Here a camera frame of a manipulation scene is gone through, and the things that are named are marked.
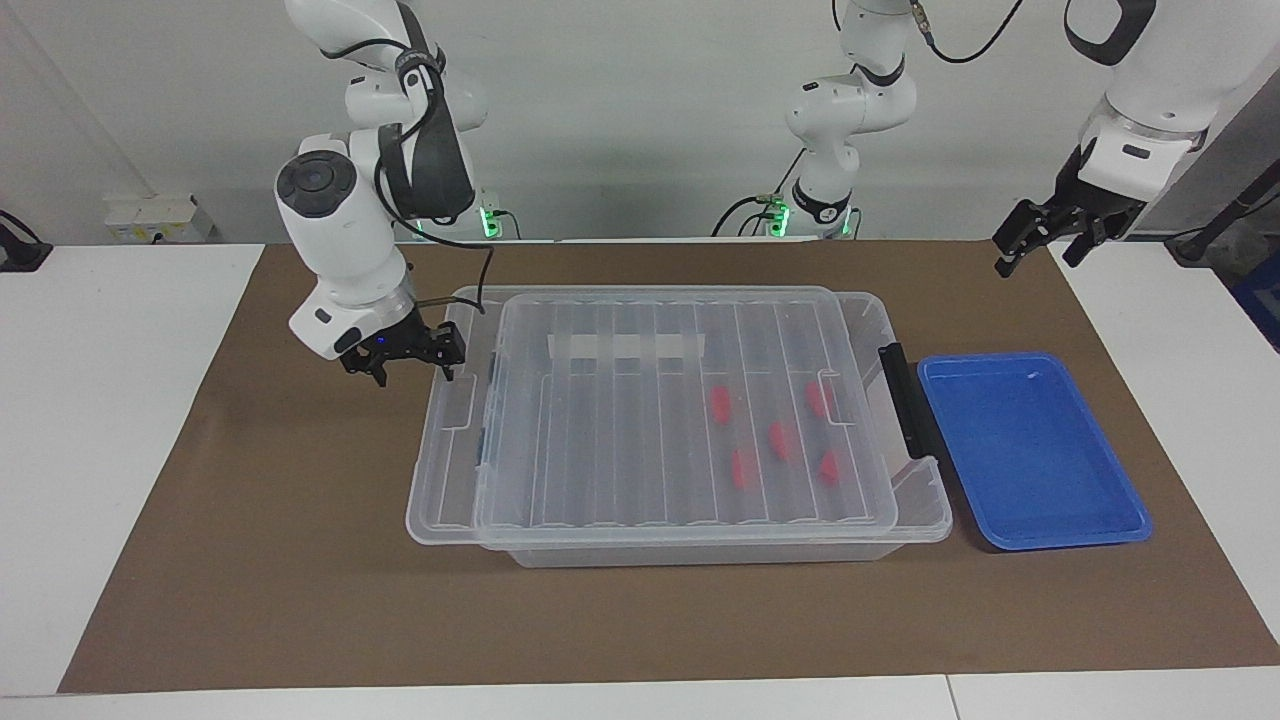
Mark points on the black clamp mount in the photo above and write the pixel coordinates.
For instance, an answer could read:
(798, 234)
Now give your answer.
(25, 255)

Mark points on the blue crate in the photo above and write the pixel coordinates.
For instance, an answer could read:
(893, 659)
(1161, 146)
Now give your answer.
(1262, 305)

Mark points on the clear ribbed box lid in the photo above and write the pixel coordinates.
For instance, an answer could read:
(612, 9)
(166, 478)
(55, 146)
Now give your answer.
(600, 450)

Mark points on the red block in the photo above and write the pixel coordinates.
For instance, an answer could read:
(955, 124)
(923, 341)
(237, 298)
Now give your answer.
(720, 403)
(780, 440)
(818, 398)
(742, 468)
(829, 466)

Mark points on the black stand pole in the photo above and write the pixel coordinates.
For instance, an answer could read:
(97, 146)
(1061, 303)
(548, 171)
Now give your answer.
(1250, 195)

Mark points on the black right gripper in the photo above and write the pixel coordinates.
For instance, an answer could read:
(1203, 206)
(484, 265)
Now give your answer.
(395, 345)

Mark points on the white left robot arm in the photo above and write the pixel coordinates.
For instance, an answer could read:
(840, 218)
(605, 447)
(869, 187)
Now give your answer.
(850, 110)

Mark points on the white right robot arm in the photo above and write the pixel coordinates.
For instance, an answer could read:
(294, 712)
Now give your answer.
(340, 230)

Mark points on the brown table mat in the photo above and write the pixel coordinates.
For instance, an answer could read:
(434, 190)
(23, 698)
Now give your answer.
(300, 600)

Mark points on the clear plastic storage box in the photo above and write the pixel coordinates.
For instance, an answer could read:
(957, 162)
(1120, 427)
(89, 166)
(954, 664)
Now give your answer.
(700, 555)

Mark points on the white wall power strip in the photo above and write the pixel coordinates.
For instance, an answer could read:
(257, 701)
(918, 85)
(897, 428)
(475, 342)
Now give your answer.
(150, 215)

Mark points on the blue plastic tray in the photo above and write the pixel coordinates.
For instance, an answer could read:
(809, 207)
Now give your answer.
(1040, 460)

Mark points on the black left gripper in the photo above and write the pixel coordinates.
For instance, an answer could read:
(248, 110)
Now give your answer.
(1095, 205)

